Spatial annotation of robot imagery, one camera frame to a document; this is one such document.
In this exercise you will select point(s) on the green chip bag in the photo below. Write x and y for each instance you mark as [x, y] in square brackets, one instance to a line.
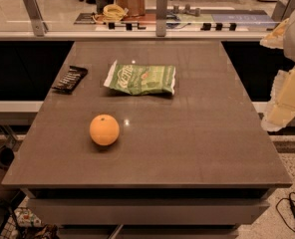
[138, 80]

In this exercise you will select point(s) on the black round bin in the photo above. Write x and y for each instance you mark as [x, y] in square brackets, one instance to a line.
[6, 157]

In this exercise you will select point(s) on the left metal glass bracket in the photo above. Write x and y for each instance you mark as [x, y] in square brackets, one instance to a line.
[39, 26]

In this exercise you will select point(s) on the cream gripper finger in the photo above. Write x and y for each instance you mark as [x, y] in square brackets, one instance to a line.
[280, 110]
[274, 40]

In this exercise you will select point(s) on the orange fruit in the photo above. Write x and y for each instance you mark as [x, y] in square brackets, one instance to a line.
[104, 130]

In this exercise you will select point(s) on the right metal glass bracket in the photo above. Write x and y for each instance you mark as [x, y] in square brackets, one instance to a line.
[283, 10]

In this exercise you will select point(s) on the wire basket with items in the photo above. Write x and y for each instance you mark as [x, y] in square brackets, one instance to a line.
[24, 224]

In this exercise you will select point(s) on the black snack bar wrapper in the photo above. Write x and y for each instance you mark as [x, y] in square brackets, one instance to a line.
[70, 80]

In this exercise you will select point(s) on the metal glass bracket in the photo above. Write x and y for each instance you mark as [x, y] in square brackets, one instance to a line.
[160, 25]
[283, 10]
[39, 26]

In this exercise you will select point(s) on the middle metal glass bracket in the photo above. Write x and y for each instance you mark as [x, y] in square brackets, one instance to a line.
[160, 25]

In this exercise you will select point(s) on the brown cardboard box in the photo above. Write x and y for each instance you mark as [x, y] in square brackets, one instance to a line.
[134, 7]

